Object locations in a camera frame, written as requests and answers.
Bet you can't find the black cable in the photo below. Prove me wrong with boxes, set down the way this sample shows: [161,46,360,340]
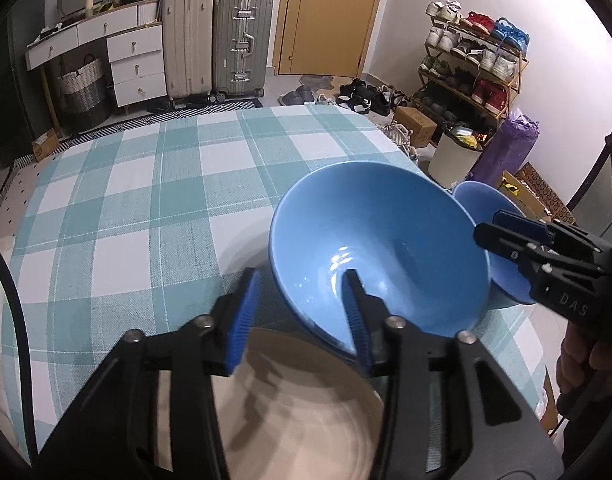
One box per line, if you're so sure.
[0,232,37,461]

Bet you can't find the white sneakers pair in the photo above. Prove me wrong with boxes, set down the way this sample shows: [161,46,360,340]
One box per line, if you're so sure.
[381,122,422,161]

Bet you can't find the rows of sneakers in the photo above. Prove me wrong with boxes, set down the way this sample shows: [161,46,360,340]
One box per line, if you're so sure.
[421,1,531,126]

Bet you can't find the patterned cardboard box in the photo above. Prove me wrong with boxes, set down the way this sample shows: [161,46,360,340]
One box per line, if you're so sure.
[501,162,577,226]

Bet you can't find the white drawer desk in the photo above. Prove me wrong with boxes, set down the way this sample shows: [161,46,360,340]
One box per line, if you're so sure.
[26,0,168,108]

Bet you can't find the purple rolled mat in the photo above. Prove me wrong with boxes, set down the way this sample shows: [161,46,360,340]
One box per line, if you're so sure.
[468,110,541,196]

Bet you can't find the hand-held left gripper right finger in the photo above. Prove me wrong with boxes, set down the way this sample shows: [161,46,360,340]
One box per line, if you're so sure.
[341,269,568,480]

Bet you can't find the low cardboard box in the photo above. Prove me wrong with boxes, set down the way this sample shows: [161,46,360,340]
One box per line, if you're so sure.
[32,129,61,162]

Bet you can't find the pile of slippers and sandals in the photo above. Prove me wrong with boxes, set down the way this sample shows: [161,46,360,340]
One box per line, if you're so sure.
[278,77,412,116]

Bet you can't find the silver suitcase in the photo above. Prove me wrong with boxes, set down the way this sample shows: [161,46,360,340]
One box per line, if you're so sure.
[212,0,274,98]

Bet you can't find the small cardboard box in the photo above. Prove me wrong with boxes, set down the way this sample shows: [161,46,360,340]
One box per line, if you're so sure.
[393,106,439,148]

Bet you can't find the beige suitcase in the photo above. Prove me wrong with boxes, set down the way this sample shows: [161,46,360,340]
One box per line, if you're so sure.
[162,0,215,101]

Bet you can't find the wooden door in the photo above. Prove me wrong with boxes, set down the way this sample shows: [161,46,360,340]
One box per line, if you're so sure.
[277,0,389,76]

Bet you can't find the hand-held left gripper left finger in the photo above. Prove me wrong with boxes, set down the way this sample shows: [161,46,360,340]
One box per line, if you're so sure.
[33,267,263,480]

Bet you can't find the teal white checked tablecloth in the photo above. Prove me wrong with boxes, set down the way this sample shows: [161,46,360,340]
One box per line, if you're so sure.
[1,105,552,461]

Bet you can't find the white trash bin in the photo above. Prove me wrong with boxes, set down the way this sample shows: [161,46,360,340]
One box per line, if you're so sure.
[428,127,484,191]

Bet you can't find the cardboard box with black print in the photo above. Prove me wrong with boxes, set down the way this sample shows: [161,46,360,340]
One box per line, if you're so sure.
[536,370,562,433]

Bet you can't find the person's right hand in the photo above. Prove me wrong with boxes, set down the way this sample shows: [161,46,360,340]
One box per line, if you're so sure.
[556,332,612,415]

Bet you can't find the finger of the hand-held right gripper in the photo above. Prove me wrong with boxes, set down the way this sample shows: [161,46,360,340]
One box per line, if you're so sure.
[492,210,555,244]
[473,221,549,275]

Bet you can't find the woven laundry basket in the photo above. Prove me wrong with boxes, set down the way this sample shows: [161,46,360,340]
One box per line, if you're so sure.
[53,55,109,128]

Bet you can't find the wooden shoe rack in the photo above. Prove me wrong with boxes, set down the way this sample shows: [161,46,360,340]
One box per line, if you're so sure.
[418,2,529,133]

